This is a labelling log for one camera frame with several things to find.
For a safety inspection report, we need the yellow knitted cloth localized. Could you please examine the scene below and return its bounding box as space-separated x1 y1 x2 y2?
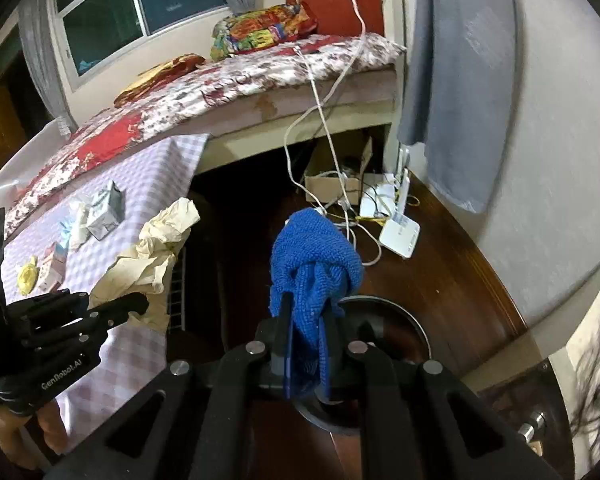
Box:
17 256 40 296

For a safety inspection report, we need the red white drink carton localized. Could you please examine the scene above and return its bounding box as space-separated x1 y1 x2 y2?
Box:
38 242 68 292

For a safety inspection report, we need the beige paper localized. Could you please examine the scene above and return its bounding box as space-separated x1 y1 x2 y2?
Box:
90 197 200 335

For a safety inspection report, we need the blue knitted cloth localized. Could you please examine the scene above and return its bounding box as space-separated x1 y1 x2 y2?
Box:
268 208 364 396

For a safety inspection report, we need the light blue wrapper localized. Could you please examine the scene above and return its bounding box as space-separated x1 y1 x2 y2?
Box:
59 200 91 252

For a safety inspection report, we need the green white milk carton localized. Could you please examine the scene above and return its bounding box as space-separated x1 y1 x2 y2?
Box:
86 180 124 240

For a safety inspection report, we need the black trash bin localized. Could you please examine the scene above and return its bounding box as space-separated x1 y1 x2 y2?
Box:
292 295 432 436

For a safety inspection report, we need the left hand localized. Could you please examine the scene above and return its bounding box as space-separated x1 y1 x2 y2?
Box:
0 398 70 470

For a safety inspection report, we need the white router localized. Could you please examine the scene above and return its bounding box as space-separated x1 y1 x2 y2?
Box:
356 143 420 266

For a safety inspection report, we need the cardboard box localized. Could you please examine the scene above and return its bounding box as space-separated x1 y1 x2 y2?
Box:
303 132 373 207

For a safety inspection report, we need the folded yellow red blanket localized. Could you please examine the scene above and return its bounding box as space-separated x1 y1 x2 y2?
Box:
114 53 206 108

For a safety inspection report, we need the grey hanging towel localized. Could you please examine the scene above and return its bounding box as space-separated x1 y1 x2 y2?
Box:
398 0 517 214

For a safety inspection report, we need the grey curtain left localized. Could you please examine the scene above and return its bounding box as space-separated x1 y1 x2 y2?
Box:
17 0 76 133

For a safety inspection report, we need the colourful pillow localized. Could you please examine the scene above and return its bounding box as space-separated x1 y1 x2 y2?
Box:
210 4 317 62

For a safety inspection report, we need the white charging cable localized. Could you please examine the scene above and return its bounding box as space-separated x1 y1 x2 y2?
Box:
282 0 384 267

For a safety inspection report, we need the window with white frame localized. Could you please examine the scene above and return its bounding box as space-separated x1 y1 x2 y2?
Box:
52 0 228 90

